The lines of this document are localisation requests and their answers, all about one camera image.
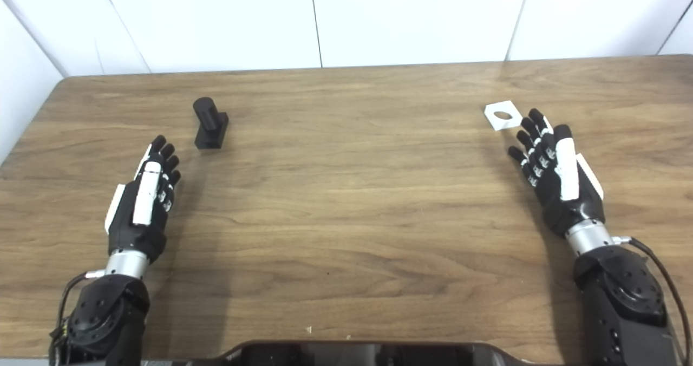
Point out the dark robot torso edge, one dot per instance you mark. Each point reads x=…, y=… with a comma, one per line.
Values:
x=352, y=355

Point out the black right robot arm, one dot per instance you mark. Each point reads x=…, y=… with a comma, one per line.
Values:
x=622, y=295

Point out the white square piece with hole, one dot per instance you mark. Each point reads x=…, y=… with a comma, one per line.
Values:
x=494, y=116

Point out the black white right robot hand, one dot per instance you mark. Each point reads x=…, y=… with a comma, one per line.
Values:
x=574, y=206

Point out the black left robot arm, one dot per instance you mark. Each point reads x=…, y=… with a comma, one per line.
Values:
x=105, y=317

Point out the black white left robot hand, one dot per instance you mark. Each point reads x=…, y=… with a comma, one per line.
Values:
x=142, y=222

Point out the black peg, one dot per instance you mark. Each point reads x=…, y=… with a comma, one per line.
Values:
x=208, y=128

